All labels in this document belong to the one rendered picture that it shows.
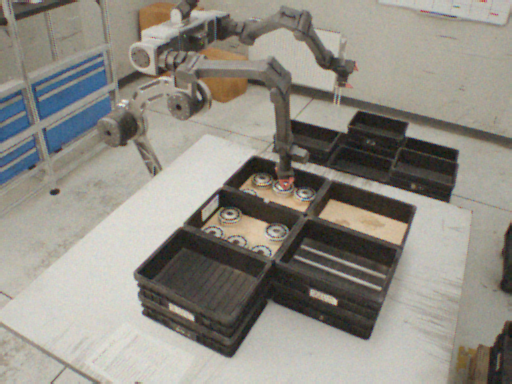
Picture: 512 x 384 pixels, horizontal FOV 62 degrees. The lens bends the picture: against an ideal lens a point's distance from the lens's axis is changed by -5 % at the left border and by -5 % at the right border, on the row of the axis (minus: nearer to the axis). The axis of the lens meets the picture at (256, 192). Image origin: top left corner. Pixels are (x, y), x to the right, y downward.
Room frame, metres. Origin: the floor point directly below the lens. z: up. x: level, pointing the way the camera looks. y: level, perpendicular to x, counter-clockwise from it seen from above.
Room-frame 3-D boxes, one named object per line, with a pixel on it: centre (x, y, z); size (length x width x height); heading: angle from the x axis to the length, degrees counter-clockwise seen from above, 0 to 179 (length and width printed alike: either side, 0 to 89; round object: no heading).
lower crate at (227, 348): (1.08, 0.17, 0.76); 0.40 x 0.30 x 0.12; 64
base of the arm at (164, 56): (1.68, 0.36, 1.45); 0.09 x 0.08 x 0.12; 156
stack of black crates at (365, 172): (2.52, -0.70, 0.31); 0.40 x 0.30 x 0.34; 66
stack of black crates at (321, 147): (2.68, -0.33, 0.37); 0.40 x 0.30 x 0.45; 66
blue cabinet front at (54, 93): (3.03, 1.40, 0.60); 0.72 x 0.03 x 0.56; 156
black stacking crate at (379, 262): (1.17, -0.32, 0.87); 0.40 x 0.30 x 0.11; 64
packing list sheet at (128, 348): (0.83, 0.38, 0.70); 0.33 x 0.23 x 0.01; 66
